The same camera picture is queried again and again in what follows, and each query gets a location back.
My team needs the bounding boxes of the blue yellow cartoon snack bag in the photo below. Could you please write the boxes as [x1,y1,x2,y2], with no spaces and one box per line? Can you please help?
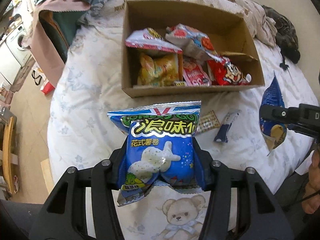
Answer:
[259,74,287,154]

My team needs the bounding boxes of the blue Lonely God chips bag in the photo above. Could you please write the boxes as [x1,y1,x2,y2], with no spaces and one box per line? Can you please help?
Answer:
[107,101,201,206]

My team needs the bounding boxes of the right hand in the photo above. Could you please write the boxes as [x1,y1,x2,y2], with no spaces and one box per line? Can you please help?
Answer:
[302,150,320,214]

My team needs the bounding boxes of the small yellow cracker packet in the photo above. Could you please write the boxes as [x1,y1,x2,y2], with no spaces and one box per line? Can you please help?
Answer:
[197,110,221,133]

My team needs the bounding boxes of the small blue white packet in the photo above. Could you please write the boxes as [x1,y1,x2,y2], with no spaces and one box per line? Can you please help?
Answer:
[214,109,241,143]

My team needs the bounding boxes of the white floral bed sheet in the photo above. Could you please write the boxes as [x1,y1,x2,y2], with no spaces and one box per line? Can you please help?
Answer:
[47,22,320,240]

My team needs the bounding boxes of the small brown snack bar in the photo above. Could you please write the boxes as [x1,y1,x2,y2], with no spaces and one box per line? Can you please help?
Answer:
[171,81,187,87]

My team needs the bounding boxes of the dark patterned garment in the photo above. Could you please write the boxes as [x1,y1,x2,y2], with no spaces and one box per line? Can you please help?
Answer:
[262,5,300,71]

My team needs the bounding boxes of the pink 35 snack pouch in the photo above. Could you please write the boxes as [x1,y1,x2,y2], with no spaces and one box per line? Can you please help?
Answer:
[183,56,212,87]

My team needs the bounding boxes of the red cartoon snack bag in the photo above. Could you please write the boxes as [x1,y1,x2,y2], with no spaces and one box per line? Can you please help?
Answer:
[206,56,252,86]

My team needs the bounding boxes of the wooden chair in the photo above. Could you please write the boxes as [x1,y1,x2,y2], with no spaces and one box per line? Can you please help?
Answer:
[1,116,18,195]

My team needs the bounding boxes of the red white shopping bag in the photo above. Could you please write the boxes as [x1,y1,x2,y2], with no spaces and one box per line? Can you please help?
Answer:
[31,67,55,96]

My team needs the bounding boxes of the brown cardboard box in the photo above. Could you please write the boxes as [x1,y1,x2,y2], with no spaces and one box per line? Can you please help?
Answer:
[121,1,265,98]

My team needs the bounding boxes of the white shrimp chips bag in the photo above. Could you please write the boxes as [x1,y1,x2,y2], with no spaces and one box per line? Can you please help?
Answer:
[165,24,220,61]

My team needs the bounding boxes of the pink cloth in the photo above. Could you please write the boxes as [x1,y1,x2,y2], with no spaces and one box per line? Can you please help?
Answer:
[24,0,91,87]

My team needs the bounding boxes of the white red snack bag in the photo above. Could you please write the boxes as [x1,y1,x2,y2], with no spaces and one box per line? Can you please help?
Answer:
[125,28,183,56]

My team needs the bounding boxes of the brown floor mat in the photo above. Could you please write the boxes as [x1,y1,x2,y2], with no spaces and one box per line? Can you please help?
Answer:
[10,56,35,93]

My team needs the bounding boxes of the white washing machine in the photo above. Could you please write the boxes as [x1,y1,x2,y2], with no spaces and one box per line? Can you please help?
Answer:
[5,24,31,68]

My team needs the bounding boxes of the white kitchen cabinet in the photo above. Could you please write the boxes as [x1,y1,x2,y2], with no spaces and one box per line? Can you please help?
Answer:
[1,41,21,85]

